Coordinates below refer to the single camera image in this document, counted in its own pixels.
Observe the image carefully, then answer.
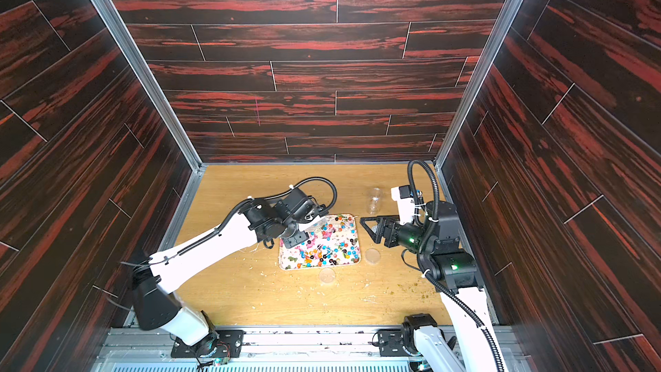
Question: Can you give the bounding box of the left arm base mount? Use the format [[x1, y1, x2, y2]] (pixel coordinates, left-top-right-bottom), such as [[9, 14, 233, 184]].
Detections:
[[170, 329, 244, 360]]

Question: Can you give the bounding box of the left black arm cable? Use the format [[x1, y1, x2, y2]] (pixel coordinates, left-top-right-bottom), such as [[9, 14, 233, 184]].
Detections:
[[118, 176, 338, 270]]

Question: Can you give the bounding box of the jar with white lid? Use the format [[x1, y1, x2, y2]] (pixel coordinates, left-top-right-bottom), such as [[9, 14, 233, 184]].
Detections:
[[299, 216, 327, 233]]

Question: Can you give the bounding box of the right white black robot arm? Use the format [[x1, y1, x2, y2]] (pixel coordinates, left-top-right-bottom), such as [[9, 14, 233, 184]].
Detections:
[[360, 201, 507, 371]]

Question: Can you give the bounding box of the clear plastic candy jar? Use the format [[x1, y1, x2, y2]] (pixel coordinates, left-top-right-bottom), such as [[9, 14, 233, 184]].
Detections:
[[367, 187, 383, 215]]

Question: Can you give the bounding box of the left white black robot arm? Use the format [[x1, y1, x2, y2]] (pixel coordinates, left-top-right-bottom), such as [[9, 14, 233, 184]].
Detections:
[[132, 188, 329, 355]]

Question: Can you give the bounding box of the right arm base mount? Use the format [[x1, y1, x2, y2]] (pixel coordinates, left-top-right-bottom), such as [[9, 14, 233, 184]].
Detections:
[[370, 328, 424, 358]]

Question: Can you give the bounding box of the right black corrugated cable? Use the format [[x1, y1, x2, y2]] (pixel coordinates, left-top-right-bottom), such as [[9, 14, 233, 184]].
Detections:
[[406, 159, 507, 372]]

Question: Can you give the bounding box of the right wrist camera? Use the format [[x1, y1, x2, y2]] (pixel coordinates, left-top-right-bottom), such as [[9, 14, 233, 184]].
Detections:
[[391, 185, 421, 225]]

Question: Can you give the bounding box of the floral pattern tray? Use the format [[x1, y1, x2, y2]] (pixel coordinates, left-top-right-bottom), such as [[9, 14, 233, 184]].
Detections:
[[278, 214, 361, 270]]

